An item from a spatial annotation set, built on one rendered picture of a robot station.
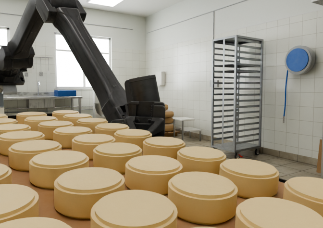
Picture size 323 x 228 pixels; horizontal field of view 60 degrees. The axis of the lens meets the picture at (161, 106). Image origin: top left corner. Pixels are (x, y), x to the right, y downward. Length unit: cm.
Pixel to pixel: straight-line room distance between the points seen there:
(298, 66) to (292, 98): 50
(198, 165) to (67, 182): 12
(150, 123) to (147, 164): 23
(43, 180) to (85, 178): 5
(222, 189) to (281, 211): 4
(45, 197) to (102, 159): 7
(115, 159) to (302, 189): 16
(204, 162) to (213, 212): 8
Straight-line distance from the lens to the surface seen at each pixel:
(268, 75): 477
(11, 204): 19
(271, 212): 18
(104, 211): 17
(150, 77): 57
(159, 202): 18
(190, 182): 21
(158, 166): 24
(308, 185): 24
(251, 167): 26
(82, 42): 72
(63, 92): 643
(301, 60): 431
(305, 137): 447
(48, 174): 25
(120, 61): 750
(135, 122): 48
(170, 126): 614
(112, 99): 63
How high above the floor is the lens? 106
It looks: 4 degrees down
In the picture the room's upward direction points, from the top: straight up
